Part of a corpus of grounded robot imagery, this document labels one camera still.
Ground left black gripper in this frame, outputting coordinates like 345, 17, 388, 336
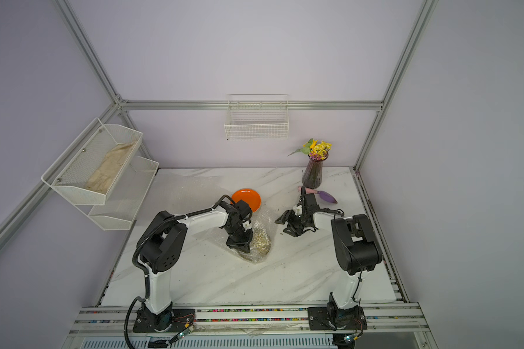
225, 224, 253, 254

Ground orange dinner plate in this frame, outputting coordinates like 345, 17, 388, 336
231, 188, 262, 212

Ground yellow patterned dinner plate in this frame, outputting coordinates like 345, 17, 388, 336
250, 222, 272, 260

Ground clear bubble wrap sheet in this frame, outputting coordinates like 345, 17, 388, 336
139, 174, 229, 220
207, 204, 277, 264

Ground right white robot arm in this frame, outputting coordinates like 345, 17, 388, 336
275, 186, 384, 330

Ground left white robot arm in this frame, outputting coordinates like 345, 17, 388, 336
132, 201, 253, 332

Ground purple glass vase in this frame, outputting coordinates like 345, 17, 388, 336
302, 155, 328, 189

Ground yellow artificial flowers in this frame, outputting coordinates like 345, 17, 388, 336
290, 138, 332, 161

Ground lower white mesh shelf bin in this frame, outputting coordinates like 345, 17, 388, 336
88, 156, 159, 231

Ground white mesh shelf bin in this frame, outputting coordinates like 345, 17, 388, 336
41, 119, 143, 206
88, 156, 159, 231

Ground beige cloth in bin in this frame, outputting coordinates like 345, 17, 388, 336
84, 141, 137, 194

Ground upper white mesh shelf bin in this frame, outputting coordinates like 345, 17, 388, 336
41, 119, 143, 206

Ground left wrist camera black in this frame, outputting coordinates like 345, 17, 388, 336
234, 200, 253, 222

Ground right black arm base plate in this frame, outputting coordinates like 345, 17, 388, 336
307, 305, 368, 331

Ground white wire wall basket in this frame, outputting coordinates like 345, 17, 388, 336
224, 94, 290, 141

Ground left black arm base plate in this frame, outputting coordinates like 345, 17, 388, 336
132, 308, 196, 333

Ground aluminium front rail frame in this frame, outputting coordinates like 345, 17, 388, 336
68, 303, 432, 337

